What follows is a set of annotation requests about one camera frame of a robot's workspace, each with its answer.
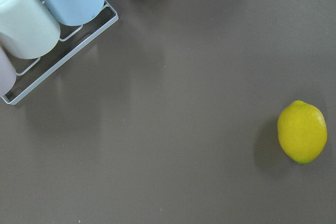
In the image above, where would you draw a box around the yellow lemon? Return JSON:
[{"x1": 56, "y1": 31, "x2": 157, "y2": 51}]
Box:
[{"x1": 277, "y1": 100, "x2": 328, "y2": 165}]

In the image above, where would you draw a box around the pale green cup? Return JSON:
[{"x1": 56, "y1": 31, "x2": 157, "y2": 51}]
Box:
[{"x1": 1, "y1": 0, "x2": 60, "y2": 59}]

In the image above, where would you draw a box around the pale pink cup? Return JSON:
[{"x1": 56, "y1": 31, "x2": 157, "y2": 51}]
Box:
[{"x1": 0, "y1": 48, "x2": 16, "y2": 96}]

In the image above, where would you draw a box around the white wire cup rack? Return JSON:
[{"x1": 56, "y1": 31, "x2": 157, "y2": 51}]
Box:
[{"x1": 1, "y1": 1, "x2": 119, "y2": 105}]

